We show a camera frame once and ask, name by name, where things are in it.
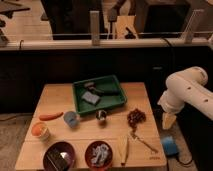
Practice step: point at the dark brush in tray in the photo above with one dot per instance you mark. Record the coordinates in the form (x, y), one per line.
(90, 86)

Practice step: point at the orange ball in cup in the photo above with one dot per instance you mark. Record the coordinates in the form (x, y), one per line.
(40, 131)

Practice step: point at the grey post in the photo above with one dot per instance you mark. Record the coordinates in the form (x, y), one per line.
(194, 20)
(94, 28)

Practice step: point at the bunch of dark grapes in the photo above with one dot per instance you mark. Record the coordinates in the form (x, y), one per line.
(134, 117)

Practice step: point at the right grey post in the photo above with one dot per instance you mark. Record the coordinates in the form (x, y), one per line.
(194, 20)

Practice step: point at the green plastic tray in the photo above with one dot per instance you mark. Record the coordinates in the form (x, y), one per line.
(109, 82)

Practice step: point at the blue grey sponge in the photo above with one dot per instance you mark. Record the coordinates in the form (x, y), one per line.
(91, 98)

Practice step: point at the left grey post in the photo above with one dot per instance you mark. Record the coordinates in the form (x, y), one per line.
(94, 28)

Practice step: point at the white rail bar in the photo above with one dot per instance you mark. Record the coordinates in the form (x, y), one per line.
(103, 44)

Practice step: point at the crumpled grey foil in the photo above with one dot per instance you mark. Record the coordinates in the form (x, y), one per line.
(99, 155)

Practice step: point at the purple bowl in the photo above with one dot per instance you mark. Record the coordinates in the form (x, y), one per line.
(67, 152)

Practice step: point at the wooden stand background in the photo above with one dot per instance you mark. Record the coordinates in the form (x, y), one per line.
(123, 25)

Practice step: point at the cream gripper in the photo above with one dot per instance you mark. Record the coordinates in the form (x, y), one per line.
(168, 120)

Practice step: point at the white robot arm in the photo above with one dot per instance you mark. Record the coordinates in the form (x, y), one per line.
(186, 86)

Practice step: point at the black box in bowl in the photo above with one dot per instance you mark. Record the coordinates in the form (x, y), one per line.
(58, 162)

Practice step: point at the red bowl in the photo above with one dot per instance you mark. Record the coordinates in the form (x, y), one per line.
(88, 156)

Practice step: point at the blue object on floor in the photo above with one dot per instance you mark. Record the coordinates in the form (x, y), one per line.
(169, 146)

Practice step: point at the blue plastic cup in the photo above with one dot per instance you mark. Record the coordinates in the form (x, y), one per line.
(70, 119)

